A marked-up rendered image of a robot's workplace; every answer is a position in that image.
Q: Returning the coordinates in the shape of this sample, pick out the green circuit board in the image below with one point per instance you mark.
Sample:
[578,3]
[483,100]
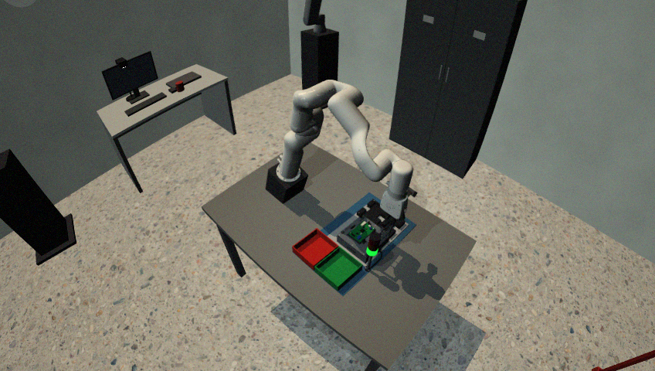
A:
[361,231]

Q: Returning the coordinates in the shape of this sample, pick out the green bin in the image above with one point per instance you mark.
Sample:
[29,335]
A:
[338,268]

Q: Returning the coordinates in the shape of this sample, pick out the red bin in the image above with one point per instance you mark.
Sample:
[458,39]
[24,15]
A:
[314,247]

